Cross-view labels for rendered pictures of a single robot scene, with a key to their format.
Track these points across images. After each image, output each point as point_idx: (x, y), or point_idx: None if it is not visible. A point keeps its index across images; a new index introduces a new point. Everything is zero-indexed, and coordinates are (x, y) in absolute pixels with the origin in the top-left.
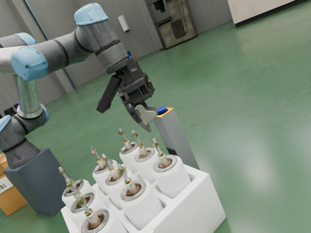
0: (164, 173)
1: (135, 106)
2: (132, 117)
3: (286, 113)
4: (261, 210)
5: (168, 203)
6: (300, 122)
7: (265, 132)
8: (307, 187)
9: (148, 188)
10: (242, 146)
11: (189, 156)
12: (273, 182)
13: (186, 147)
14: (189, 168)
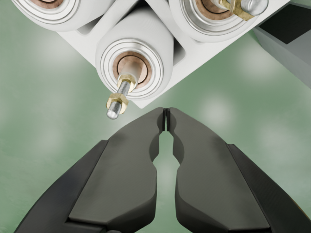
0: (97, 68)
1: (206, 225)
2: (65, 174)
3: (289, 176)
4: (150, 103)
5: (87, 39)
6: None
7: (273, 148)
8: (165, 141)
9: (52, 28)
10: (270, 120)
11: (277, 56)
12: None
13: (289, 67)
14: (168, 83)
